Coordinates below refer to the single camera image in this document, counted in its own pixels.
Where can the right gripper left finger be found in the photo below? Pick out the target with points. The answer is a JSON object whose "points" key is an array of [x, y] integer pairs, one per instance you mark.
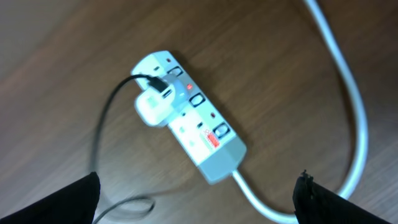
{"points": [[75, 203]]}

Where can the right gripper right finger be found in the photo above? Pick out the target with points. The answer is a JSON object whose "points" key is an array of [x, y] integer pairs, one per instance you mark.
{"points": [[315, 204]]}

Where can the white charger adapter plug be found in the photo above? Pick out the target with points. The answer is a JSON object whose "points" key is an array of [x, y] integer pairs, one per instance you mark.
{"points": [[158, 109]]}

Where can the white power strip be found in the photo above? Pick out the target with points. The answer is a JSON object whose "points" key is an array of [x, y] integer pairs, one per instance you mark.
{"points": [[209, 140]]}

